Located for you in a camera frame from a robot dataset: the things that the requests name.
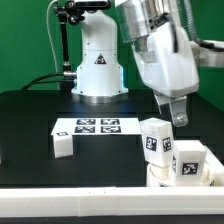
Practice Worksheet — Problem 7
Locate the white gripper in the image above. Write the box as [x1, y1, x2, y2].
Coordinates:
[132, 22, 199, 127]

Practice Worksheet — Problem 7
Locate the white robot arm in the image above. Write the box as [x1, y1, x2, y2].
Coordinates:
[73, 0, 224, 127]

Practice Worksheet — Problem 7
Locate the white marker sheet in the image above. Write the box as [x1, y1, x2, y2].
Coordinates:
[52, 118, 141, 135]

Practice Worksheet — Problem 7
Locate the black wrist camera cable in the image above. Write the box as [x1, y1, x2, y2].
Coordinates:
[159, 0, 224, 54]

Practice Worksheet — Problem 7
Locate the white front fence rail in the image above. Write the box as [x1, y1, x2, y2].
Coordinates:
[0, 187, 224, 218]

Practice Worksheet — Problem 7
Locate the black mounted camera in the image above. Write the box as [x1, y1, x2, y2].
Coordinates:
[74, 0, 110, 9]

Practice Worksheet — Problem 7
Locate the black cable bundle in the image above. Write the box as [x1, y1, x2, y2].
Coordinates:
[21, 72, 78, 92]

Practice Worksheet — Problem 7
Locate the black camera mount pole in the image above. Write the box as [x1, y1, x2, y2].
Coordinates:
[54, 0, 84, 92]

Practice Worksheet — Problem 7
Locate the white cable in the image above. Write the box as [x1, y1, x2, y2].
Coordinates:
[46, 0, 60, 74]

